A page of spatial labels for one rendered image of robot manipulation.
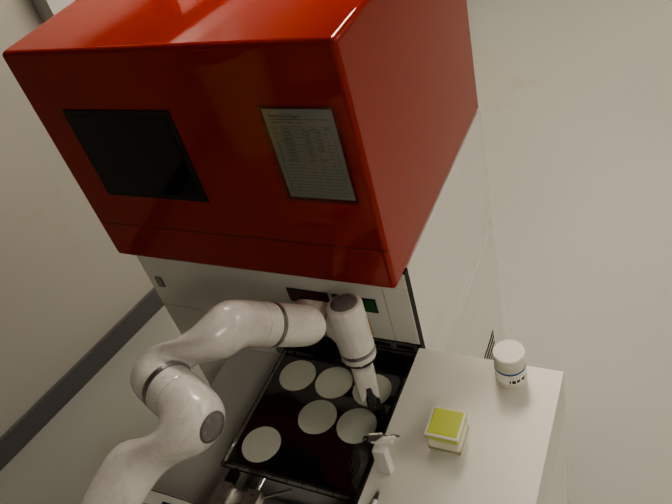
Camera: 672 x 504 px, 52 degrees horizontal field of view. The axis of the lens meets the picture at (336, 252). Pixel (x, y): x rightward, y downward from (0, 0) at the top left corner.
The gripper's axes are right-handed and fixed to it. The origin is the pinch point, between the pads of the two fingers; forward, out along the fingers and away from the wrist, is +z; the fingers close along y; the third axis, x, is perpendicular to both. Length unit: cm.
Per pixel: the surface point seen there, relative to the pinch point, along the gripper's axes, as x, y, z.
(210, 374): -53, -53, 21
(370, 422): -2.0, 3.5, 2.6
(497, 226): 74, -167, 69
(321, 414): -13.6, -2.4, 1.8
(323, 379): -11.8, -13.0, 0.3
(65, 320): -133, -139, 39
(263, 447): -29.0, 2.8, 2.6
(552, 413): 37.9, 18.6, -1.9
